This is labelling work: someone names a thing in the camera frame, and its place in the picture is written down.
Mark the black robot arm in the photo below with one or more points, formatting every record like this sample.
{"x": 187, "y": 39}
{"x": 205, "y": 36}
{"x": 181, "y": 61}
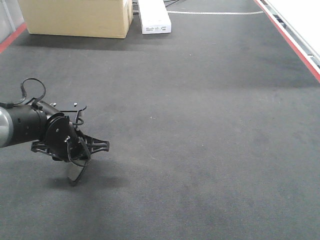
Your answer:
{"x": 27, "y": 122}

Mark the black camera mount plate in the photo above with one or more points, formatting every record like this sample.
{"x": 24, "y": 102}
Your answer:
{"x": 72, "y": 107}

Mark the cardboard box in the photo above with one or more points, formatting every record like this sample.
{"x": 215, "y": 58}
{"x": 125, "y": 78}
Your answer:
{"x": 81, "y": 18}

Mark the dark conveyor belt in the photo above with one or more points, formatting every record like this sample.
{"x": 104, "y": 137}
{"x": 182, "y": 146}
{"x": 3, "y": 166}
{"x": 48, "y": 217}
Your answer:
{"x": 214, "y": 134}

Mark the white long box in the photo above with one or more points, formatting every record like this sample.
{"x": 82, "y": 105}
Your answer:
{"x": 154, "y": 18}

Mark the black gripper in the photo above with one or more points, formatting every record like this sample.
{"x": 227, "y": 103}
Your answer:
{"x": 59, "y": 132}

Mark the grey brake pad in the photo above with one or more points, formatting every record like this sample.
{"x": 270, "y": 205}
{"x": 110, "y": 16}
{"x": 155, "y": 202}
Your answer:
{"x": 74, "y": 174}

